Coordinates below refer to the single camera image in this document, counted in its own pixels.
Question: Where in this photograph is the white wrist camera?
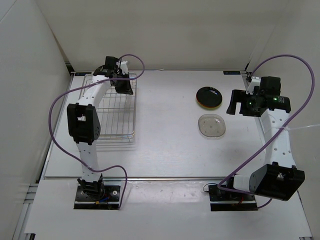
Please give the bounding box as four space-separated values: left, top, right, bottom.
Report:
246 76 261 95
117 58 129 75

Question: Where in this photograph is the white cable zip tie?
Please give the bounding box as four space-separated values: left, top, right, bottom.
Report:
275 124 320 131

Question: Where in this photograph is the black right label sticker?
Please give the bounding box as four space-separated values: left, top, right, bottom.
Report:
223 70 241 75

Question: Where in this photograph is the clear textured glass plate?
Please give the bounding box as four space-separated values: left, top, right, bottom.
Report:
198 114 226 138

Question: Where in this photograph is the aluminium table edge rail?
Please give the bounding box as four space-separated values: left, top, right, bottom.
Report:
44 176 224 181

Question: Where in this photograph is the orange plate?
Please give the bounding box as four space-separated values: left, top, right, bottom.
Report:
196 99 222 110

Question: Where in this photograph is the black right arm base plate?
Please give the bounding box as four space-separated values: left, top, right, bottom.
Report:
202 182 258 212

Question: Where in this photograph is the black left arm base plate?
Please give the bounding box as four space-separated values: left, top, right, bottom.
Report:
73 183 122 210

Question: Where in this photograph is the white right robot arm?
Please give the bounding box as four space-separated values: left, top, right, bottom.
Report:
218 76 305 201

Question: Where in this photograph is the black XDOF label sticker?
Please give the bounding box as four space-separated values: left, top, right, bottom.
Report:
74 72 85 76

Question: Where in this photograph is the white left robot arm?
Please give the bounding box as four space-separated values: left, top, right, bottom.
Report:
67 56 133 201

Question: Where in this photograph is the black plate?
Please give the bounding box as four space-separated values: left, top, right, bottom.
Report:
195 86 223 101

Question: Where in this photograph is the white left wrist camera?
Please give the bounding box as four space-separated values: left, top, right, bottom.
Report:
117 58 129 75

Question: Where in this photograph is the chrome wire dish rack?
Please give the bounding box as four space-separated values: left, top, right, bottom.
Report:
77 73 137 145

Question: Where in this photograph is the green plate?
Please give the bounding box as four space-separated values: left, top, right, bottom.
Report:
198 104 221 111

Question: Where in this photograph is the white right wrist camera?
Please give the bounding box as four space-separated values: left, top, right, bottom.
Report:
246 76 261 95

